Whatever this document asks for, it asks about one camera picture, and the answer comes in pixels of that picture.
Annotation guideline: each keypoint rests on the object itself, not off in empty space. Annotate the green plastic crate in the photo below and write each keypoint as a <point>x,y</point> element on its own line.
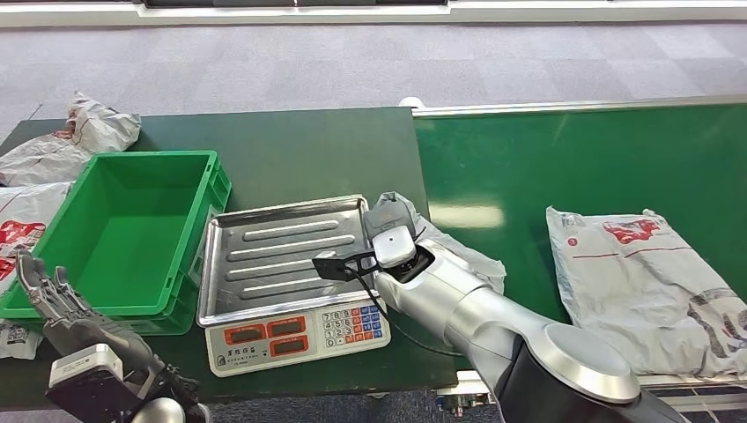
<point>134,233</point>

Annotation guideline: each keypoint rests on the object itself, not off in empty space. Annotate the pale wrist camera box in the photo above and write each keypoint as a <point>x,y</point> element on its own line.
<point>84,365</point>
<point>394,246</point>

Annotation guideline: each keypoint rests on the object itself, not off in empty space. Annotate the white baseboard strip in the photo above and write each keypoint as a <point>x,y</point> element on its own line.
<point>583,11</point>

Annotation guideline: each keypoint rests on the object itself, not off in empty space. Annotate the bunched grey mailer package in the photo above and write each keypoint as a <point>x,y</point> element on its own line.
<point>87,131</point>

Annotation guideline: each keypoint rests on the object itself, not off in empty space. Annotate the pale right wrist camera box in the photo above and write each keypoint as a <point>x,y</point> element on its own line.
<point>394,246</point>

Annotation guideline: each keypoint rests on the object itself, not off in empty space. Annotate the black left wrist bracket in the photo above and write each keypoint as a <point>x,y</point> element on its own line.
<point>87,403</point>

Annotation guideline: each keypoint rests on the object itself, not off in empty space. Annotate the black right wrist bracket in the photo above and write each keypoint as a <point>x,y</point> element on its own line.
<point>332,267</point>

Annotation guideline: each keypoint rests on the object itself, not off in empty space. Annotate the green conveyor belt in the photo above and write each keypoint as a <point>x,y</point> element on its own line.
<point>583,163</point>

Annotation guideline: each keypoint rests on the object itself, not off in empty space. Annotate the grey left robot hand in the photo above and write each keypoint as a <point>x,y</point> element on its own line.
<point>82,333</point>

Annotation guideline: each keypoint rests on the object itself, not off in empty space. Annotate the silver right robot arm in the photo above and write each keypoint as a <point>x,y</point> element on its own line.
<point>496,315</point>

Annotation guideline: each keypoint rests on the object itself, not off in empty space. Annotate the black wrist bracket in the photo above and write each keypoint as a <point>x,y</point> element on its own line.
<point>87,403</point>
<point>332,267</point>

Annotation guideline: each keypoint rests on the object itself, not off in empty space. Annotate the white electronic weighing scale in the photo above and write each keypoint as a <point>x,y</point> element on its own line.
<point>292,341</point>

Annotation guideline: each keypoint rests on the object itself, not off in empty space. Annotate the flat white red-printed mailer package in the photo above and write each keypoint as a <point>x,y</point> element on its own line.
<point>23,222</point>

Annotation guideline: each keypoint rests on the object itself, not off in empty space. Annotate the large grey black-lettered mailer package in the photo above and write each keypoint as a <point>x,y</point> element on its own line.
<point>642,292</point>

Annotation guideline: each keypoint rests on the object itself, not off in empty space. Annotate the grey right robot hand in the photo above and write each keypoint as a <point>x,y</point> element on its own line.
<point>388,215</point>

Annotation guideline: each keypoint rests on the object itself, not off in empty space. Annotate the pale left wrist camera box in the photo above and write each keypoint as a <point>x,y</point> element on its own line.
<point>84,365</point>

